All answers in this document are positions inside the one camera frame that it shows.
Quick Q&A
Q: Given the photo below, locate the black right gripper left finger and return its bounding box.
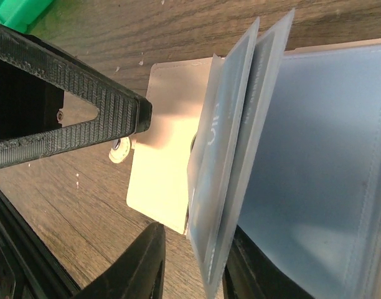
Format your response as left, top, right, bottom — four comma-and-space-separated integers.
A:
74, 222, 166, 298

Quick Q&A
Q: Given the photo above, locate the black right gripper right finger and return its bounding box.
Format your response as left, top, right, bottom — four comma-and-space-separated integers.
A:
222, 227, 312, 299

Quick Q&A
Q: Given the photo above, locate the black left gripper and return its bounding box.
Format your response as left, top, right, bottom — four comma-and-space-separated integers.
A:
0, 24, 153, 169

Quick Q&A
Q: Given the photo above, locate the green plastic bin middle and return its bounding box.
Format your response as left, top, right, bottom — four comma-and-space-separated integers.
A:
0, 0, 53, 33

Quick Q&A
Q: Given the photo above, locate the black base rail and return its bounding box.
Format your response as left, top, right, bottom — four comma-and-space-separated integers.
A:
0, 190, 81, 298

